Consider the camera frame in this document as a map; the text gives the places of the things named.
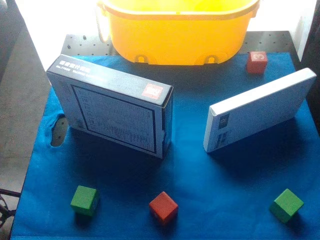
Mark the dark blue box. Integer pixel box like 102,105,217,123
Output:
46,53,175,160

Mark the white rectangular box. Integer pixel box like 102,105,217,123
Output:
202,67,318,154

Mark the yellow plastic bin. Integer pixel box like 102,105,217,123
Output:
96,0,261,66

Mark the blue cloth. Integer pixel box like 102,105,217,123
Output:
9,52,320,240

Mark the plain red wooden block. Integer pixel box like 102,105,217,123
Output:
148,191,179,226

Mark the green wooden block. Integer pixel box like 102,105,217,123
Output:
69,185,100,217
269,188,305,224

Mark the red block with number three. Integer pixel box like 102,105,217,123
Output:
245,51,269,75

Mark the dark cable bundle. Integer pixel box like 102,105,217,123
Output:
0,188,21,227

